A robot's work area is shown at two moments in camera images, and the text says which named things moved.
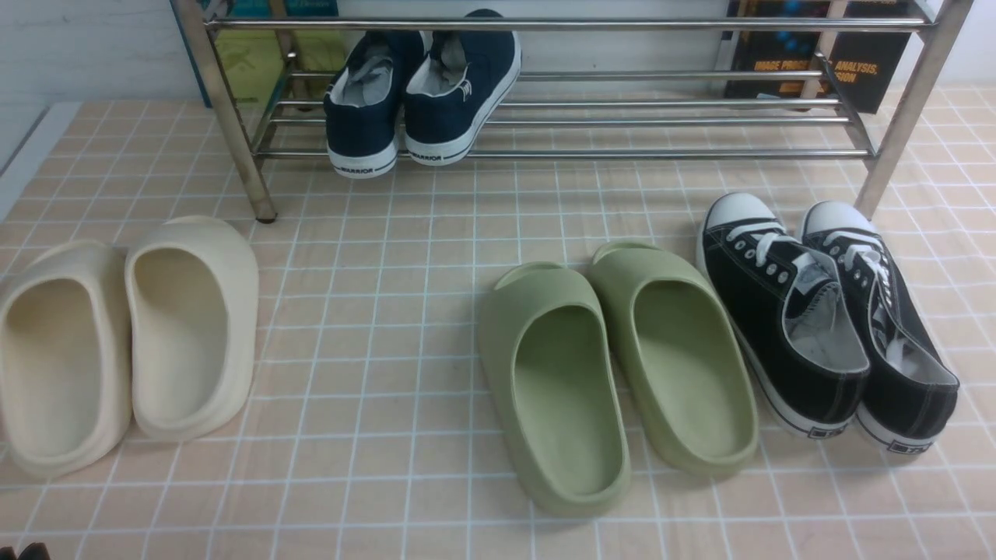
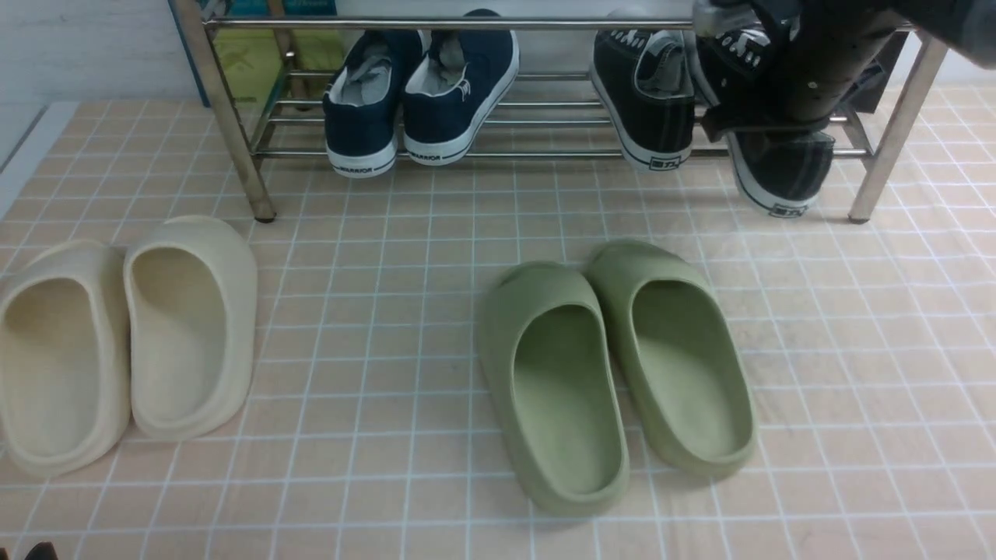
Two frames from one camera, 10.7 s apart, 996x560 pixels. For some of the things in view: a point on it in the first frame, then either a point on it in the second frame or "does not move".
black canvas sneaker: (913, 384) to (783, 173)
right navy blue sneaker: (460, 82) does not move
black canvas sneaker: (792, 309) to (644, 82)
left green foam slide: (553, 391) does not move
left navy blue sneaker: (363, 99) does not move
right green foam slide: (688, 382) does not move
